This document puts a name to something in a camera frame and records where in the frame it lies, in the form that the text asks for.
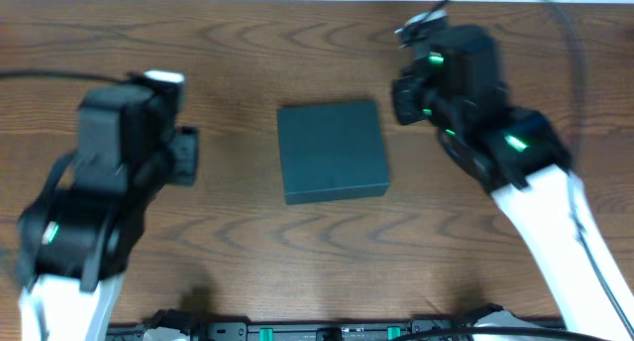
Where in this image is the dark green hinged box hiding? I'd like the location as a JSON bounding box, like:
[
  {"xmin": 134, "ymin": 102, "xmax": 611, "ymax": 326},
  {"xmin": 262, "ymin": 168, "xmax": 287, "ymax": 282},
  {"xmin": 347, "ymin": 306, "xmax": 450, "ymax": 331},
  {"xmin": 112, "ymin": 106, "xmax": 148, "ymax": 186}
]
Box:
[{"xmin": 276, "ymin": 100, "xmax": 390, "ymax": 205}]

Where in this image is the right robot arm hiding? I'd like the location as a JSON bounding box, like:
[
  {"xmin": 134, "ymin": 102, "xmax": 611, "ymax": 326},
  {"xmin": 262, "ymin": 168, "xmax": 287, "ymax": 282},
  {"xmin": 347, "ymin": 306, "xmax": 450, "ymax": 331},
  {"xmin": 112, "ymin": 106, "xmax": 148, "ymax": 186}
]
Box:
[{"xmin": 392, "ymin": 63, "xmax": 633, "ymax": 340}]

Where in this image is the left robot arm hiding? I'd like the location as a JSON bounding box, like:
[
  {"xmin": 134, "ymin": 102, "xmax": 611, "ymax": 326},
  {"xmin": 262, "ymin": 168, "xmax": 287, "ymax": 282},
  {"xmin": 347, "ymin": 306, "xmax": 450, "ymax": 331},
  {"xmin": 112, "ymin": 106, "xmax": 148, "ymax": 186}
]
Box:
[{"xmin": 17, "ymin": 127, "xmax": 199, "ymax": 340}]

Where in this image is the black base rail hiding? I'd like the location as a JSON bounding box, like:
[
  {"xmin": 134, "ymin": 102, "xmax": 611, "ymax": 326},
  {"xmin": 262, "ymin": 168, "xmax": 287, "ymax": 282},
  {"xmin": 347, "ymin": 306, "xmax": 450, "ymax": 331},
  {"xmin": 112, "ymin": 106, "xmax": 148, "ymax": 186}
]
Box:
[{"xmin": 106, "ymin": 303, "xmax": 569, "ymax": 341}]

